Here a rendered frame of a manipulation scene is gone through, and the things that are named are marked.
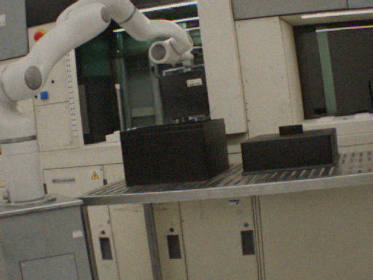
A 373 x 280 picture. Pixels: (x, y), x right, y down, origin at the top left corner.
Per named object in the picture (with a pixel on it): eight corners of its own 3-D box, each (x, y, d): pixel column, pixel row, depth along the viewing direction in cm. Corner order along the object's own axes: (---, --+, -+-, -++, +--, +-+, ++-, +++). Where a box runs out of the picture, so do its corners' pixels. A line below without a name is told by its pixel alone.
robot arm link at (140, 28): (148, -10, 228) (194, 36, 249) (114, 12, 234) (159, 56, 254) (151, 4, 222) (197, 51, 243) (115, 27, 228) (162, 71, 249)
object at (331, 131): (240, 176, 198) (236, 133, 197) (259, 163, 226) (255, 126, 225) (334, 167, 189) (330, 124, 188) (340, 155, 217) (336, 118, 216)
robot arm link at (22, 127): (15, 142, 178) (7, 60, 177) (-18, 146, 189) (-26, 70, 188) (44, 138, 188) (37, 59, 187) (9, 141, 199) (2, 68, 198)
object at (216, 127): (154, 174, 231) (148, 125, 231) (230, 168, 223) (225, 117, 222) (124, 186, 205) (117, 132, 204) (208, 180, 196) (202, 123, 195)
